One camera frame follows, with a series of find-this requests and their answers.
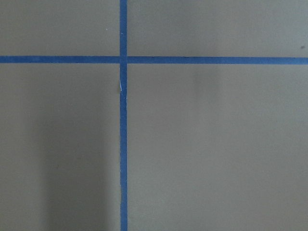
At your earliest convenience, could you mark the brown paper table cover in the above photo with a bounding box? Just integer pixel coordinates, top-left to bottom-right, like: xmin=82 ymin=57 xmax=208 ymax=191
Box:
xmin=0 ymin=0 xmax=308 ymax=231

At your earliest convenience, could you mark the blue tape line lengthwise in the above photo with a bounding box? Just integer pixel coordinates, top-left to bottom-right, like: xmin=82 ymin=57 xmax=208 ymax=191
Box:
xmin=119 ymin=0 xmax=128 ymax=231

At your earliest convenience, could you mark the blue tape line crosswise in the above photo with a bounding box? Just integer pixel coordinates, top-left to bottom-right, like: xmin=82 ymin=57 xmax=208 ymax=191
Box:
xmin=0 ymin=55 xmax=308 ymax=65

